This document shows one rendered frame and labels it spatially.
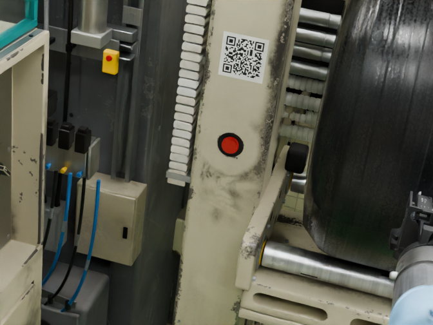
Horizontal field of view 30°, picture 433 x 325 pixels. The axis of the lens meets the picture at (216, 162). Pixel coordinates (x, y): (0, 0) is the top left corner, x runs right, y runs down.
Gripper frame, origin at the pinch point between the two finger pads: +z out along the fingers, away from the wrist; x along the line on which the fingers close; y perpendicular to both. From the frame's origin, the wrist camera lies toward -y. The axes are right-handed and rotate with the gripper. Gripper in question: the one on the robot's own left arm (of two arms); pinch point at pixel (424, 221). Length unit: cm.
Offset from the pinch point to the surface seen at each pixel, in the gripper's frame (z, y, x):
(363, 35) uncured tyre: 5.0, 22.7, 14.0
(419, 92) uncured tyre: 1.5, 17.3, 5.0
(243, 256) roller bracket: 11.0, -18.2, 25.3
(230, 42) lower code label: 18.6, 14.6, 34.9
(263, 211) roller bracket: 21.9, -14.3, 24.7
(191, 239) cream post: 23.1, -24.0, 37.0
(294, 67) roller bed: 60, 2, 28
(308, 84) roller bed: 61, -1, 25
